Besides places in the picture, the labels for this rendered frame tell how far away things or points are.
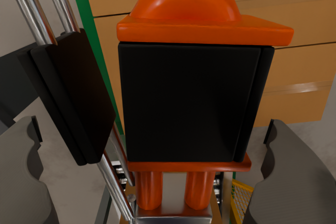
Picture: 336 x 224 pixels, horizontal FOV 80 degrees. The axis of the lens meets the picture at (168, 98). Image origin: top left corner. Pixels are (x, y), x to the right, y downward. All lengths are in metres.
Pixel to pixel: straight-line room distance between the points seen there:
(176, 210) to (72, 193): 2.29
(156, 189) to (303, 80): 0.99
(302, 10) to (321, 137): 1.48
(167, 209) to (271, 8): 0.83
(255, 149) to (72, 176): 1.73
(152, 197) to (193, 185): 0.03
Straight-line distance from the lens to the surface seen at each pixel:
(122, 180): 1.31
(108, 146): 1.20
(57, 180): 2.36
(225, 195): 1.37
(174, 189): 0.19
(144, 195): 0.17
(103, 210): 1.65
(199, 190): 0.17
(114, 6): 0.84
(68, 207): 2.66
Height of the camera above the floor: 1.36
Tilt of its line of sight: 61 degrees down
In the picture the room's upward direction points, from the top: 176 degrees clockwise
